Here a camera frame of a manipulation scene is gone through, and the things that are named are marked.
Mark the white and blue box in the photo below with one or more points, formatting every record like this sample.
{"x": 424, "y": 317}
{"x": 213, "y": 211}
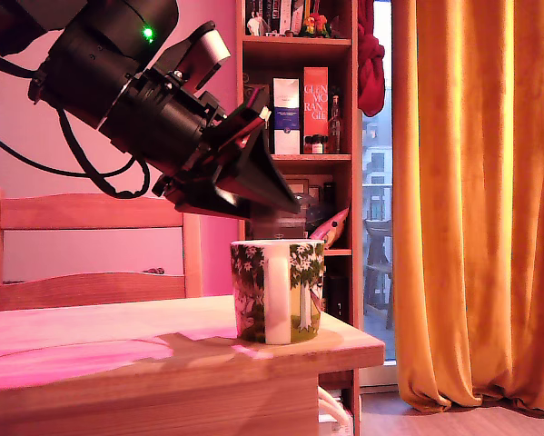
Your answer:
{"x": 286, "y": 127}

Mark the small dark capped bottle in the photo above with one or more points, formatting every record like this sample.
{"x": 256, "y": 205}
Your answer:
{"x": 309, "y": 146}
{"x": 319, "y": 147}

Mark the pink soft toy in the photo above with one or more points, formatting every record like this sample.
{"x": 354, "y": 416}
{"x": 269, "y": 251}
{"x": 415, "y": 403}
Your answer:
{"x": 330, "y": 229}

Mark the clear glass bottle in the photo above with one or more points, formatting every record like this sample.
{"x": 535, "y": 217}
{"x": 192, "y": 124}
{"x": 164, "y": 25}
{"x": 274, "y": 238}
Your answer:
{"x": 335, "y": 127}

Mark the dark swirl pattern box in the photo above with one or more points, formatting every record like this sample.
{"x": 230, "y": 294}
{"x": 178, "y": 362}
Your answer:
{"x": 248, "y": 79}

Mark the tree print ceramic mug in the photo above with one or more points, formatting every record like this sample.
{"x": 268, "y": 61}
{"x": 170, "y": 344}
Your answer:
{"x": 253, "y": 290}

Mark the tall red whisky box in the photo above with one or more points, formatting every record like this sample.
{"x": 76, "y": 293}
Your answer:
{"x": 316, "y": 91}

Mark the wooden chair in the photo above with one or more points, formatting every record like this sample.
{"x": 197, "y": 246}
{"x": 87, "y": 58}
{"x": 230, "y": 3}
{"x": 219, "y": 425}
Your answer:
{"x": 94, "y": 213}

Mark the white figurine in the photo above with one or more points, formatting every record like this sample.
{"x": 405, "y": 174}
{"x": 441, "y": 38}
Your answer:
{"x": 255, "y": 25}

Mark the black box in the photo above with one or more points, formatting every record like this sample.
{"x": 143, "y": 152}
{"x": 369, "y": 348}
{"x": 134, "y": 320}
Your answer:
{"x": 337, "y": 295}

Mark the tall wooden bookshelf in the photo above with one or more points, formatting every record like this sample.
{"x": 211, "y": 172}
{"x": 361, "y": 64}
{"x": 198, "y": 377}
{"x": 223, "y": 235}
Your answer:
{"x": 299, "y": 42}

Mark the wooden balcony stool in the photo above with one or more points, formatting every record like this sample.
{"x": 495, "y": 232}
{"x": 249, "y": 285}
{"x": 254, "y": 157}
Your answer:
{"x": 378, "y": 272}

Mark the red hanging cloth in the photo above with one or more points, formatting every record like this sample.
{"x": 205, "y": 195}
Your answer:
{"x": 370, "y": 72}

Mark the black book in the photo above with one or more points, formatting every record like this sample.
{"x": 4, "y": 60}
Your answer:
{"x": 276, "y": 13}

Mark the colourful figurine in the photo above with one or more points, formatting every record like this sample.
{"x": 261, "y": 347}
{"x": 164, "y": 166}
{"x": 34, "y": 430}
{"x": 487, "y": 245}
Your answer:
{"x": 314, "y": 25}

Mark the white book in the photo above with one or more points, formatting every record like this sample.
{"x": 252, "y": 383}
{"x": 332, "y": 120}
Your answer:
{"x": 286, "y": 16}

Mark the orange curtain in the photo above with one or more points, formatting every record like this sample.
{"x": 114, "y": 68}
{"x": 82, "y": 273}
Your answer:
{"x": 471, "y": 204}

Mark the white power strip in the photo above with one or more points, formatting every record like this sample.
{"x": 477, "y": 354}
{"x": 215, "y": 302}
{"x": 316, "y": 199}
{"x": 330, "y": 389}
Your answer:
{"x": 335, "y": 429}

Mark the wooden picture frame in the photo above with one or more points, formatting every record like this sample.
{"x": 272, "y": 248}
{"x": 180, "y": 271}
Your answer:
{"x": 299, "y": 185}

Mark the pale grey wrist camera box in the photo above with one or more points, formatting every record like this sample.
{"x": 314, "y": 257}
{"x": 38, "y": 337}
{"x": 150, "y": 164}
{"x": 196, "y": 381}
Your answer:
{"x": 212, "y": 47}

